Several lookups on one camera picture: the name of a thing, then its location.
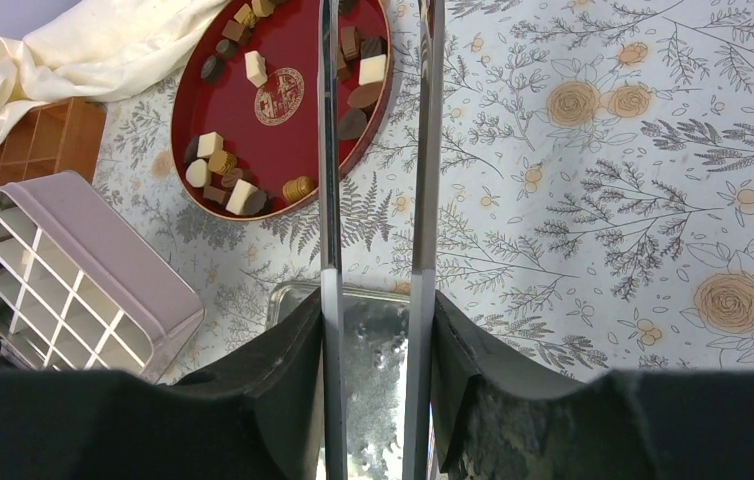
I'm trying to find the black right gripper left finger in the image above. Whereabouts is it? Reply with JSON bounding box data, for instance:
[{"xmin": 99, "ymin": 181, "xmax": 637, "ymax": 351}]
[{"xmin": 0, "ymin": 293, "xmax": 323, "ymax": 479}]

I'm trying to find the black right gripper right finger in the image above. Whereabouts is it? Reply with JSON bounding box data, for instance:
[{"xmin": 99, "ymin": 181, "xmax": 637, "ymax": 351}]
[{"xmin": 431, "ymin": 294, "xmax": 754, "ymax": 479}]

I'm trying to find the pink tin with white dividers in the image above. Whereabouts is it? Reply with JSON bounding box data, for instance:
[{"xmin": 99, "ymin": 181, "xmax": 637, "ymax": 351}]
[{"xmin": 0, "ymin": 171, "xmax": 204, "ymax": 382}]

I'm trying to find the silver tin lid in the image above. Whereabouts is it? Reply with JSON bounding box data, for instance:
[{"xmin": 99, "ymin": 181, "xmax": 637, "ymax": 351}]
[{"xmin": 265, "ymin": 279, "xmax": 418, "ymax": 480}]

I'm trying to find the wooden compartment tray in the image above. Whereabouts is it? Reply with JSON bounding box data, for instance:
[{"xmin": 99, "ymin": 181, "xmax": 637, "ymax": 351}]
[{"xmin": 0, "ymin": 98, "xmax": 106, "ymax": 185}]

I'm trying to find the cream cloth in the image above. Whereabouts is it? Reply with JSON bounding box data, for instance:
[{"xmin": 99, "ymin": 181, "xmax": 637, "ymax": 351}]
[{"xmin": 0, "ymin": 1, "xmax": 226, "ymax": 144}]

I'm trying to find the floral table mat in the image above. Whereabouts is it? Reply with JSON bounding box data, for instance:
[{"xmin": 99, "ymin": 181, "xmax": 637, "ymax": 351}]
[{"xmin": 94, "ymin": 1, "xmax": 754, "ymax": 381}]

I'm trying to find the red round tray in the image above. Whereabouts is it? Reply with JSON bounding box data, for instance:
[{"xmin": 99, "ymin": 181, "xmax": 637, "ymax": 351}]
[{"xmin": 170, "ymin": 0, "xmax": 395, "ymax": 223}]

